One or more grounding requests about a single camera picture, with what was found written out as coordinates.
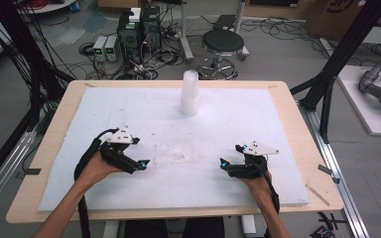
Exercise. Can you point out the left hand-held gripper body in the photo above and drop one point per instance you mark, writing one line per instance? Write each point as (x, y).
(119, 153)

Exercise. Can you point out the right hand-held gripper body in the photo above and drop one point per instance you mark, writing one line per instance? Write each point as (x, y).
(249, 170)

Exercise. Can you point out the stack of clear plastic cups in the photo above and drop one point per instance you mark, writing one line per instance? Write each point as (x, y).
(190, 95)

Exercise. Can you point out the person's right hand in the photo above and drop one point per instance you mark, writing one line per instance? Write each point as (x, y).
(261, 191)

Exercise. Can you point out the person's left hand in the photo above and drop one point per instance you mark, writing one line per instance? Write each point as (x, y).
(96, 168)

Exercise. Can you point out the white foam mat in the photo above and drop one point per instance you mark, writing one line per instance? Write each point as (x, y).
(211, 132)

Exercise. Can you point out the white table leg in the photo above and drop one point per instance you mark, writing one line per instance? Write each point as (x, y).
(248, 226)
(110, 230)

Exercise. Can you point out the person's legs in dark trousers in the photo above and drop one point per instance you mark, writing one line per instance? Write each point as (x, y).
(142, 229)

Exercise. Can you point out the thin wooden stick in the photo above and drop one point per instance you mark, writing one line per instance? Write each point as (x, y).
(317, 195)

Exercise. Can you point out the grey tape strip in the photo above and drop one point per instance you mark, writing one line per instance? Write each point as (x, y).
(324, 169)
(33, 171)

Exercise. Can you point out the grey power supply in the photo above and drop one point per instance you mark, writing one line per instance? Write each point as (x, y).
(100, 48)
(111, 48)

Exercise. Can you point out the black parts on floor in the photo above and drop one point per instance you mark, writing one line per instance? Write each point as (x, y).
(327, 229)

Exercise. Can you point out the black computer tower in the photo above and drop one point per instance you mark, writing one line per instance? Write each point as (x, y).
(129, 39)
(151, 28)

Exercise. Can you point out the black round stool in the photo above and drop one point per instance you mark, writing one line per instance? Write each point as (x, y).
(222, 41)

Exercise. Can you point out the grey metal desk leg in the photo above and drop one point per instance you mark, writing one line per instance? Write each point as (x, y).
(186, 43)
(240, 20)

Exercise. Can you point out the small white box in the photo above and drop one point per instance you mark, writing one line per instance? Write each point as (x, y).
(135, 15)

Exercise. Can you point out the black flat floor pedal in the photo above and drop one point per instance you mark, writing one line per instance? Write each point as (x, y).
(225, 22)

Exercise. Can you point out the white base board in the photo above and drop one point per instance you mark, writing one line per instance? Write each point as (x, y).
(370, 122)

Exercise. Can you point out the blue tape roll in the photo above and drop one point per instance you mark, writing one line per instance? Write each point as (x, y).
(75, 6)

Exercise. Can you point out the brown cardboard box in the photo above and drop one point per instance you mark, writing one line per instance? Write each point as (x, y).
(330, 16)

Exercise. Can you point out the aluminium floor rail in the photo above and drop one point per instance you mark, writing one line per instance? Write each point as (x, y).
(3, 168)
(337, 185)

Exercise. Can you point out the black metal frame stand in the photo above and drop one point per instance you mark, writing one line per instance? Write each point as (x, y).
(344, 49)
(16, 39)

